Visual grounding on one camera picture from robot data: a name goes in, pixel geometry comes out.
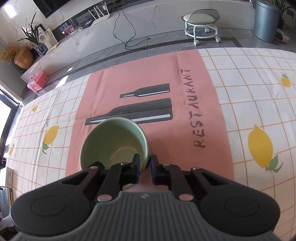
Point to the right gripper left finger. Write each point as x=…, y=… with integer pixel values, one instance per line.
x=113, y=180

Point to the green ceramic bowl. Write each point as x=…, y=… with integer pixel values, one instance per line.
x=113, y=141

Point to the pink storage box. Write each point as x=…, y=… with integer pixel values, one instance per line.
x=37, y=81

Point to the white rolling stool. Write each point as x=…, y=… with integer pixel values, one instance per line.
x=201, y=19

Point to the pink restaurant placemat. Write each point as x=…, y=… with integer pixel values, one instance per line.
x=172, y=98

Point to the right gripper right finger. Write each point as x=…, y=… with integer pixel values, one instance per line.
x=172, y=176

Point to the orange ceramic vase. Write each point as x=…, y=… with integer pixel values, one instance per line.
x=24, y=58

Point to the checked lemon tablecloth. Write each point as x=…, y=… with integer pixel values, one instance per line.
x=256, y=90

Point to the black wall television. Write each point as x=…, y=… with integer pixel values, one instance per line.
x=48, y=7

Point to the green potted plant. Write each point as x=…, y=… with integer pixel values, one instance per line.
x=31, y=32

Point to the blue white vase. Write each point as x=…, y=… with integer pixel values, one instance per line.
x=42, y=49

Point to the white wifi router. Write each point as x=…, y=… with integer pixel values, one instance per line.
x=99, y=13

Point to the grey metal trash can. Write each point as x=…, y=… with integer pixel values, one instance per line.
x=266, y=20

